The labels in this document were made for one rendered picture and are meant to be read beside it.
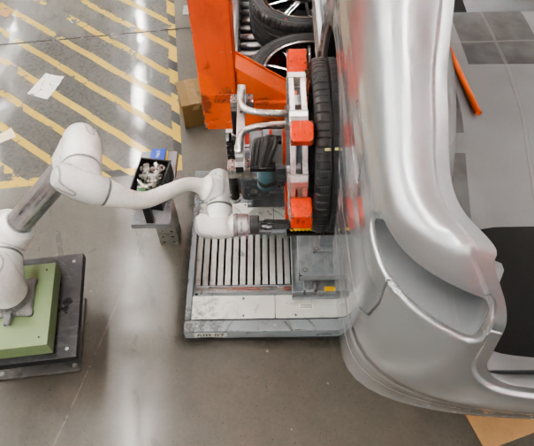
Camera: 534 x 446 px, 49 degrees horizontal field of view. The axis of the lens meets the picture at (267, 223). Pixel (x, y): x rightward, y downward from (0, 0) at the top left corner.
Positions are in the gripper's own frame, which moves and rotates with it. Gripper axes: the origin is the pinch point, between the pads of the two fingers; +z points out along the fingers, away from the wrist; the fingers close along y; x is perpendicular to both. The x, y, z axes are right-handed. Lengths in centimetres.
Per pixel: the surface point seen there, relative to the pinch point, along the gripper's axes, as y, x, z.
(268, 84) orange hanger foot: -39, 56, -12
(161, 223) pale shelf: -24, -3, -59
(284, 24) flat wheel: -114, 94, -3
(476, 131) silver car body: 19, 35, 61
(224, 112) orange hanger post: -45, 44, -32
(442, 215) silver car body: 120, 21, 20
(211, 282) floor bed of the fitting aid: -47, -36, -41
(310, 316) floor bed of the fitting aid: -31, -48, 5
